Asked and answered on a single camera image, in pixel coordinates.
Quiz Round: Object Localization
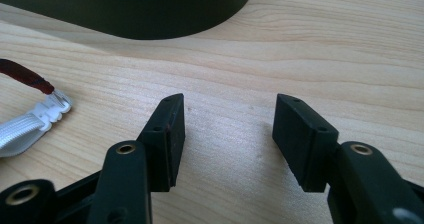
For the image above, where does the white strap with plastic buckle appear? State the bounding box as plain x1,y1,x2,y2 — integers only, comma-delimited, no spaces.
0,88,73,158

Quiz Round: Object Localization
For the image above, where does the dark red strap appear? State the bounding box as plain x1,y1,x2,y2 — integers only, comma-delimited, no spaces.
0,58,56,96

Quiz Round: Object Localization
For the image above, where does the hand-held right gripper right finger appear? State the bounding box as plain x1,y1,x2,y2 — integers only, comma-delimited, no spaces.
271,93,424,224

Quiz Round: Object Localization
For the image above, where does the dark green oval container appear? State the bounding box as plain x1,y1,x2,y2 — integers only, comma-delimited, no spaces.
0,0,256,41

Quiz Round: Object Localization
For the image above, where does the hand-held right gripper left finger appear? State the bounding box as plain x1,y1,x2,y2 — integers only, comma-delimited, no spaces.
87,92,186,224

